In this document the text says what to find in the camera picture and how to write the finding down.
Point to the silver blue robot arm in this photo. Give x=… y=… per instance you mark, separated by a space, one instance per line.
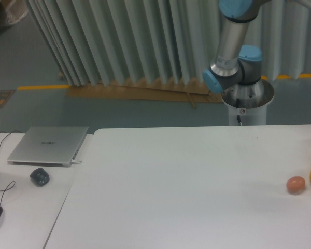
x=237 y=69

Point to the flat brown cardboard sheet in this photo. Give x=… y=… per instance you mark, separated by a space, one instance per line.
x=193 y=92

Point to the pale green pleated curtain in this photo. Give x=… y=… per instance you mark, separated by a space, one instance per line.
x=112 y=41

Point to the silver closed laptop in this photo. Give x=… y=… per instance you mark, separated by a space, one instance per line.
x=49 y=145

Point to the black earbud case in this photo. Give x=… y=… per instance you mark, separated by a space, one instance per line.
x=40 y=177

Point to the brown egg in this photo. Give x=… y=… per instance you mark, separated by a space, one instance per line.
x=295 y=184

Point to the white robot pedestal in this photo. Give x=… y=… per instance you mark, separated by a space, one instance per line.
x=247 y=117

